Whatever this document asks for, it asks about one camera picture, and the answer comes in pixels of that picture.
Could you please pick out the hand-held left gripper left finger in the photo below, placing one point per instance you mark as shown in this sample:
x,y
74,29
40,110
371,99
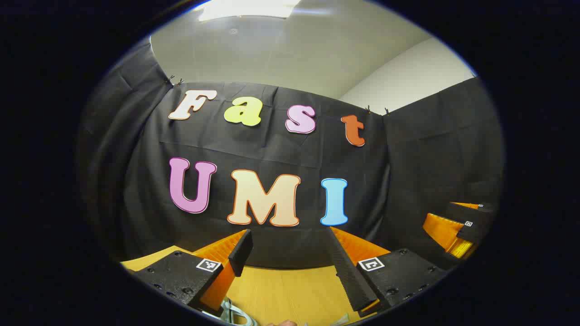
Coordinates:
x,y
241,253

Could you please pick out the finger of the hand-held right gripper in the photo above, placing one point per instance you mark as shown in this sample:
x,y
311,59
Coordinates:
x,y
442,231
466,205

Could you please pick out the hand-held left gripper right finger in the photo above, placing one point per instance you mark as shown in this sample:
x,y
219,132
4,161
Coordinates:
x,y
351,276

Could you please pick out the black backdrop cloth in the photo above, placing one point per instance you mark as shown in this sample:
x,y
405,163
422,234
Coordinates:
x,y
272,149

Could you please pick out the ceiling light panel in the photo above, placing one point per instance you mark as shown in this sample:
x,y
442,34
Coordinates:
x,y
249,9

